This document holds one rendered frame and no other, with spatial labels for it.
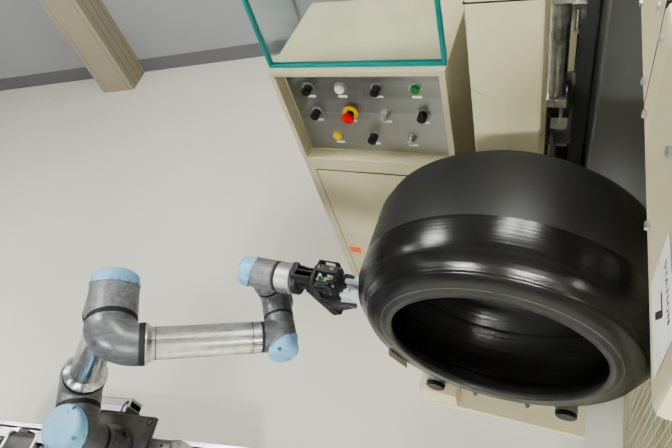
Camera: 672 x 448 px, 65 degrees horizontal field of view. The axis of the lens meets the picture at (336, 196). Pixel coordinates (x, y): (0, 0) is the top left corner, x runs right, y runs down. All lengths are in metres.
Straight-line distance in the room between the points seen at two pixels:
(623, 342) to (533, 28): 0.52
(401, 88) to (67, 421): 1.28
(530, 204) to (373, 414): 1.56
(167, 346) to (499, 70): 0.91
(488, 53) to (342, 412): 1.69
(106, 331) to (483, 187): 0.85
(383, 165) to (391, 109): 0.22
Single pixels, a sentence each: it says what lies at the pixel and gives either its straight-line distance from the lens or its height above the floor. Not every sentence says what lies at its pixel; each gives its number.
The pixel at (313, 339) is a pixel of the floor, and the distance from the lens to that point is 2.49.
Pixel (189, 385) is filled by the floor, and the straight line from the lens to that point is 2.65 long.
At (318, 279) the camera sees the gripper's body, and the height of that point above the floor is 1.14.
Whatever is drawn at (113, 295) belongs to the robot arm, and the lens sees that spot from 1.32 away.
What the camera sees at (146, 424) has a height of 0.72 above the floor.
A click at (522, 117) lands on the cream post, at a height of 1.41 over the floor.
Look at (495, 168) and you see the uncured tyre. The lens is 0.93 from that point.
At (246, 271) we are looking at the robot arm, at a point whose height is 1.14.
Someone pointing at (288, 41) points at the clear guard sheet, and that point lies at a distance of 1.59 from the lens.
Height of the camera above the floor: 2.12
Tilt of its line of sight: 46 degrees down
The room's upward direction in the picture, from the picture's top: 21 degrees counter-clockwise
